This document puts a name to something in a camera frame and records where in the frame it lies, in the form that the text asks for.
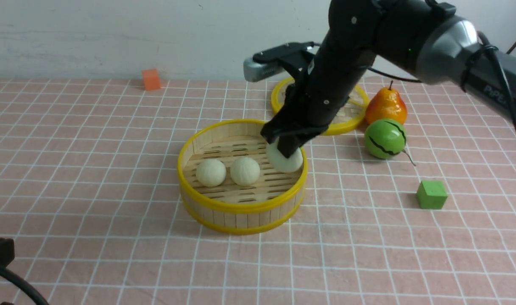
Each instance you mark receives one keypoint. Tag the green toy watermelon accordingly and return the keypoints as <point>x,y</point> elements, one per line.
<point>385,139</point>

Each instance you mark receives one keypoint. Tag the woven steamer lid yellow rim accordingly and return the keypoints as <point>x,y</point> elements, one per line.
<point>347,119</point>

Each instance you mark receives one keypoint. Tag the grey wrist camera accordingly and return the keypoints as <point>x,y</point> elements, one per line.
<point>289,57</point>

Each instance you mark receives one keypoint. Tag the green cube block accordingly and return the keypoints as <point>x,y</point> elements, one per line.
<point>431,195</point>

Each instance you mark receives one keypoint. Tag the black device with cable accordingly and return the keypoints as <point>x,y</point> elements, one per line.
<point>7,255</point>

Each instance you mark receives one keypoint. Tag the pink checkered tablecloth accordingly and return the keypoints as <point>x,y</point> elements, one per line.
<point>89,192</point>

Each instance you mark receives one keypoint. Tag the orange yellow toy pear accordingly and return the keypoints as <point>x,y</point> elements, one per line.
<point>386,104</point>

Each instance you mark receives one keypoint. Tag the white bun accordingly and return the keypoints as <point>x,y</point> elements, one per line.
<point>211,172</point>
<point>245,171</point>
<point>282,163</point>

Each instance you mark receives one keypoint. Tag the white bun front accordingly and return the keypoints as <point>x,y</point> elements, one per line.
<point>245,171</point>

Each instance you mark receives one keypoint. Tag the orange cube block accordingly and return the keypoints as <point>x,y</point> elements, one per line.
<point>151,79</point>

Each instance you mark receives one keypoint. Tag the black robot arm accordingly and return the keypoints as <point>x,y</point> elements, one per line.
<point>422,37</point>

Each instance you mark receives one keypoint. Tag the bamboo steamer tray yellow rim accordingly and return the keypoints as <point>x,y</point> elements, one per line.
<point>230,208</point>

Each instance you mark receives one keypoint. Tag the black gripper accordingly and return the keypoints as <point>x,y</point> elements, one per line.
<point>318,93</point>

